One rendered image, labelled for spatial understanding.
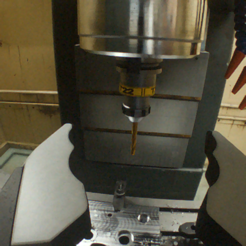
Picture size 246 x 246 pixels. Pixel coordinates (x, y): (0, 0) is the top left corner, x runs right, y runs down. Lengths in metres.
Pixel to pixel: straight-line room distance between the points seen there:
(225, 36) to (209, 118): 0.33
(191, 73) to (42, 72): 0.89
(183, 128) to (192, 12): 0.64
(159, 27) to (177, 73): 0.54
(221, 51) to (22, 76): 1.12
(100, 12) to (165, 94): 0.56
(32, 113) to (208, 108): 1.10
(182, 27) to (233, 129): 1.21
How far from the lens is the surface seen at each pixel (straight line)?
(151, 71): 0.25
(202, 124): 0.87
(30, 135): 1.53
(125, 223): 0.58
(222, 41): 0.79
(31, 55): 1.28
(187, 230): 0.63
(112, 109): 0.76
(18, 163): 1.55
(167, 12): 0.19
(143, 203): 0.75
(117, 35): 0.19
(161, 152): 0.86
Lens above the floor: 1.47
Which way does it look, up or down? 27 degrees down
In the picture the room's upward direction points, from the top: 2 degrees clockwise
